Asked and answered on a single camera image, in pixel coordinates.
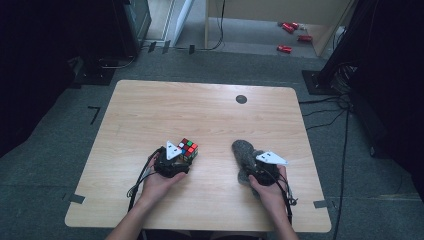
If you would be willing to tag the grey cloth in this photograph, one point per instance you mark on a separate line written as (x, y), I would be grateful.
(245, 156)

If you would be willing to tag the dark curtain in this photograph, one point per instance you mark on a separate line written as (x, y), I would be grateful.
(40, 66)
(393, 83)

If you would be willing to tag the white board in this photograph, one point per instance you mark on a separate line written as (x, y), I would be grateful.
(184, 20)

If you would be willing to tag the black monitor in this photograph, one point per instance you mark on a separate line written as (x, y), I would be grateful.
(133, 26)

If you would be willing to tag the dark round table grommet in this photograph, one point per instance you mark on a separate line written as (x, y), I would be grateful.
(241, 99)

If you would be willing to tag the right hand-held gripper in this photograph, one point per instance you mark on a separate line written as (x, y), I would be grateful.
(266, 173)

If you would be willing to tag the grey tape piece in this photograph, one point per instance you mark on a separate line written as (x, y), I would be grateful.
(75, 198)
(320, 204)

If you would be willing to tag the person's right hand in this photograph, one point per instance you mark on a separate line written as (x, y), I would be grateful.
(271, 196)

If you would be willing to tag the person's left hand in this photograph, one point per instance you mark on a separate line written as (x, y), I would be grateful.
(156, 188)

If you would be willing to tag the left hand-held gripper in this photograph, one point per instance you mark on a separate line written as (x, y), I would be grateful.
(168, 165)

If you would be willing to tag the red can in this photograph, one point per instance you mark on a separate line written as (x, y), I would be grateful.
(284, 49)
(295, 25)
(305, 38)
(288, 28)

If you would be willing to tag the multicoloured puzzle cube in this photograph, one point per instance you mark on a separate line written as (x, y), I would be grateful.
(188, 149)

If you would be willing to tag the black tape strip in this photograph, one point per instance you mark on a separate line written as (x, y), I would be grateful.
(166, 46)
(191, 49)

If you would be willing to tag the black stand base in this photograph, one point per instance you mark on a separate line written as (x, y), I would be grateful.
(95, 75)
(316, 83)

